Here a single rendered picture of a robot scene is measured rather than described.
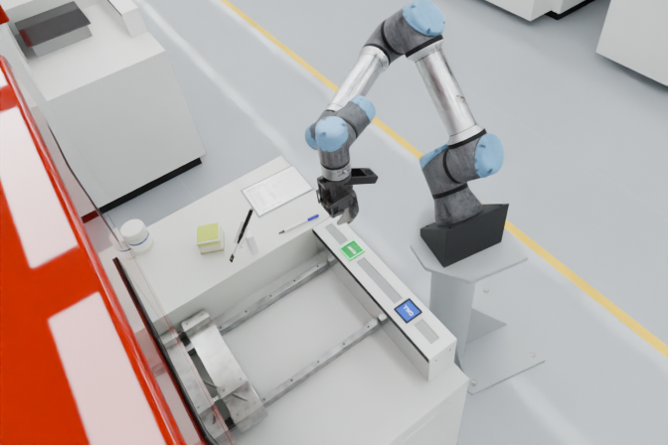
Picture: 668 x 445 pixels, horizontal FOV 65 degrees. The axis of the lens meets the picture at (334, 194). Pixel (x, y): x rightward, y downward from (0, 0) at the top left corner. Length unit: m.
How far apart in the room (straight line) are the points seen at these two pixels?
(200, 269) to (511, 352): 1.45
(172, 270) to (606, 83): 3.08
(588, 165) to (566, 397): 1.39
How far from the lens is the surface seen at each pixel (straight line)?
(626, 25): 3.90
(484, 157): 1.53
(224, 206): 1.80
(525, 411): 2.45
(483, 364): 2.48
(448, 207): 1.65
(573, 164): 3.32
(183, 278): 1.66
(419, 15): 1.52
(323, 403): 1.54
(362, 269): 1.56
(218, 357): 1.59
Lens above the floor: 2.25
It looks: 47 degrees down
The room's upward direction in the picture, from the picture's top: 9 degrees counter-clockwise
